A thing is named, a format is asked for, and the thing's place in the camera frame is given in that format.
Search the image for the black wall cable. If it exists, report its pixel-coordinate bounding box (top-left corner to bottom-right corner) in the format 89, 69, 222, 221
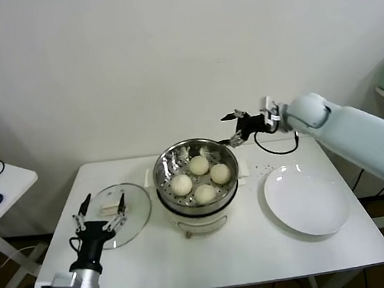
349, 168, 384, 200

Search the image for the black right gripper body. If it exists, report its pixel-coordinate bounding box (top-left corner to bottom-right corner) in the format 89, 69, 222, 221
235, 114, 271, 138

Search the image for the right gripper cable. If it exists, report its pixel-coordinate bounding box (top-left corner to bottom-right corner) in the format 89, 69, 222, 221
253, 127, 301, 157

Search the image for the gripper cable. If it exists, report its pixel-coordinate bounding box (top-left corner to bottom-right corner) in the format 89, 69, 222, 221
253, 127, 301, 157
68, 235, 85, 256

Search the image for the white steamed baozi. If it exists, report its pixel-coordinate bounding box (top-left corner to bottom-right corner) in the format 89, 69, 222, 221
170, 173, 195, 198
193, 182, 218, 205
208, 162, 233, 186
188, 155, 212, 177

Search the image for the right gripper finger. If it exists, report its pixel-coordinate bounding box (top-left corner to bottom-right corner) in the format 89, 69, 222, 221
219, 108, 248, 123
217, 130, 246, 149

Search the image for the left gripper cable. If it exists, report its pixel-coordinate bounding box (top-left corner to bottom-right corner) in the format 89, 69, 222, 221
68, 235, 85, 256

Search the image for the white floor cable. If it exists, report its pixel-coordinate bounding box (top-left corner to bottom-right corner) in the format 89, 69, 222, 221
0, 242, 51, 272

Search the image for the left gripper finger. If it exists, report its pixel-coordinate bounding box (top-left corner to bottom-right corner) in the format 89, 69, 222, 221
101, 192, 130, 232
69, 193, 95, 233

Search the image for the white side table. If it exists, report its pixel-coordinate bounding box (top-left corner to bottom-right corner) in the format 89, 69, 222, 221
0, 152, 51, 288

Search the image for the white oval plate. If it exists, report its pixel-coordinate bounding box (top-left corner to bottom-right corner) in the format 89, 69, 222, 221
261, 159, 354, 241

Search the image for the white electric cooker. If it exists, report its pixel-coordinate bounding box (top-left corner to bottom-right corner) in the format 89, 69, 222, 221
142, 157, 257, 245

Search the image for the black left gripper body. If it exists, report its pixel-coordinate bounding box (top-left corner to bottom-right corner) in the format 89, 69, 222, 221
64, 220, 120, 274

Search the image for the glass pot lid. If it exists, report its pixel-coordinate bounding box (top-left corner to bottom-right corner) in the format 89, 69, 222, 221
76, 180, 156, 252

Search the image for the stainless steel steamer basket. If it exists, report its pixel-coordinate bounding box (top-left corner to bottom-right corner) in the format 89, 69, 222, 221
150, 134, 245, 220

